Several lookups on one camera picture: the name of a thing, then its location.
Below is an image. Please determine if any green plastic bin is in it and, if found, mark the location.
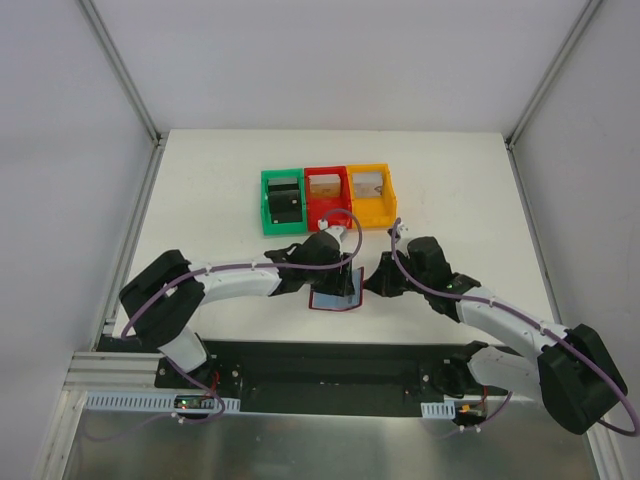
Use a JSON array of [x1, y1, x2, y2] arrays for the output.
[[261, 168, 307, 236]]

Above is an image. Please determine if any yellow plastic bin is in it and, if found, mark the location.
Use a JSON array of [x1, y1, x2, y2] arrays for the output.
[[346, 163, 397, 229]]

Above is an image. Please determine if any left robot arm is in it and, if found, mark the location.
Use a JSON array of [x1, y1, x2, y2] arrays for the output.
[[119, 226, 351, 389]]

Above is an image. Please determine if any left aluminium frame post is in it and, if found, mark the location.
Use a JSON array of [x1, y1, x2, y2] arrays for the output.
[[75, 0, 163, 144]]

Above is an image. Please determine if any red leather card holder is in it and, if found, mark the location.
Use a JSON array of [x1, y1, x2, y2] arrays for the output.
[[307, 265, 367, 312]]

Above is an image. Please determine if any red plastic bin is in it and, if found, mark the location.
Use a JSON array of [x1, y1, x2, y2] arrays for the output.
[[304, 166, 352, 232]]

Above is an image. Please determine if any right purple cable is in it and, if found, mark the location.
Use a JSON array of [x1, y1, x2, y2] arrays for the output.
[[390, 216, 640, 435]]

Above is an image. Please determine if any right white cable duct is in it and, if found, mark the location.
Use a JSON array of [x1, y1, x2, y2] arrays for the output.
[[420, 400, 456, 420]]

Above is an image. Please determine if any aluminium frame post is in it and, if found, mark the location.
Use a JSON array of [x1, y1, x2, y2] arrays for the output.
[[505, 0, 606, 151], [75, 0, 163, 144]]

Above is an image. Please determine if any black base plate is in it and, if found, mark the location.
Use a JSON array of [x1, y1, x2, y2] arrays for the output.
[[154, 340, 503, 417]]

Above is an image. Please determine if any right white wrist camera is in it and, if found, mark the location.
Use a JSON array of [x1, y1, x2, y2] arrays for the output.
[[393, 221, 411, 241]]

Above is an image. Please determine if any black card in green bin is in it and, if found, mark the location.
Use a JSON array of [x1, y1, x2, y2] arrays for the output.
[[267, 177, 302, 224]]

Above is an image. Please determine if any left white cable duct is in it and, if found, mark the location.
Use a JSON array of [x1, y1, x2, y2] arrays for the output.
[[85, 392, 241, 415]]

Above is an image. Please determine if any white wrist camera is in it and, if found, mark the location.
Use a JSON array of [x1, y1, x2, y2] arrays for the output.
[[393, 221, 411, 241], [317, 219, 348, 245]]

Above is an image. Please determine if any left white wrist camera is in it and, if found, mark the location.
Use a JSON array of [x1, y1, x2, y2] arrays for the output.
[[317, 219, 348, 245]]

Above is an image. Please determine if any white cable duct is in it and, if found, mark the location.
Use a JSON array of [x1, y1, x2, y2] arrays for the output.
[[420, 400, 456, 420], [85, 392, 241, 415]]

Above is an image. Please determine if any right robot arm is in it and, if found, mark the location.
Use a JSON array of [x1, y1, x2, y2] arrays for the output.
[[364, 237, 628, 434]]

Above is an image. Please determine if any right aluminium frame post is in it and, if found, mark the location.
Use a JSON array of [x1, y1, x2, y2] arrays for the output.
[[505, 0, 606, 151]]

